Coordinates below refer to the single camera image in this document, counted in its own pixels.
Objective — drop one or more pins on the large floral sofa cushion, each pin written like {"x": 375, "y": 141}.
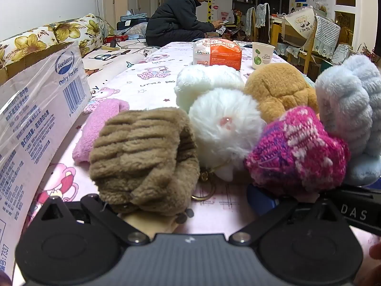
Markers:
{"x": 29, "y": 41}

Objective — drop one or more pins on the cartoon print sofa sheet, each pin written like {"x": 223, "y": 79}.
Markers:
{"x": 113, "y": 62}

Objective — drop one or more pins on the person's right hand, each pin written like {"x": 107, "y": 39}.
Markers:
{"x": 375, "y": 253}

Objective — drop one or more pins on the gold keyring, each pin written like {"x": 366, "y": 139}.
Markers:
{"x": 205, "y": 196}

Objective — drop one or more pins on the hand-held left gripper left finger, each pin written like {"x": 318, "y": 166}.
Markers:
{"x": 89, "y": 207}

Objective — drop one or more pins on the red flower bunch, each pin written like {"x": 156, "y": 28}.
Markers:
{"x": 370, "y": 54}

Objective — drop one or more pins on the white paper cup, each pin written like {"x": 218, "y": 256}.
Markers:
{"x": 262, "y": 55}

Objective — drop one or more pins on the red flat box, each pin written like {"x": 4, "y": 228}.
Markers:
{"x": 117, "y": 38}

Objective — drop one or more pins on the printed cardboard box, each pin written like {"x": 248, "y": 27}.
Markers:
{"x": 32, "y": 119}

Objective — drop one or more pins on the tan plush toy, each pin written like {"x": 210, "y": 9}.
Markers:
{"x": 279, "y": 91}

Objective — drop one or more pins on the taupe ribbed plush hat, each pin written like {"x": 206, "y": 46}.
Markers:
{"x": 143, "y": 161}

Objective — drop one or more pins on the black bag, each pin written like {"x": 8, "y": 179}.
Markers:
{"x": 131, "y": 23}

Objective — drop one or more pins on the magenta knit hat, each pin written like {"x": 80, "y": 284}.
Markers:
{"x": 297, "y": 155}

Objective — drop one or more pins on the white plush toy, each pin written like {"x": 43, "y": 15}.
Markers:
{"x": 205, "y": 82}

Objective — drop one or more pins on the cardboard box with scalloped cover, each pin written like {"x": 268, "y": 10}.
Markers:
{"x": 297, "y": 26}

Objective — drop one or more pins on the small floral sofa cushion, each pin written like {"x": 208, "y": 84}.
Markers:
{"x": 80, "y": 29}

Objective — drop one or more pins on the white fluffy pompom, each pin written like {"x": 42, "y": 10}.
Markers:
{"x": 226, "y": 131}

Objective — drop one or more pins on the chair with crochet cover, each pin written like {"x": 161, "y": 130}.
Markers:
{"x": 262, "y": 16}
{"x": 323, "y": 35}

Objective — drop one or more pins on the light blue plush headband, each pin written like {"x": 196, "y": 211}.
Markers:
{"x": 348, "y": 107}

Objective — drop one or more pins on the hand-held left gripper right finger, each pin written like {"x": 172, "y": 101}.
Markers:
{"x": 259, "y": 200}

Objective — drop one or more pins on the orange and white carton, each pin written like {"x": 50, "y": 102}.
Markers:
{"x": 221, "y": 56}

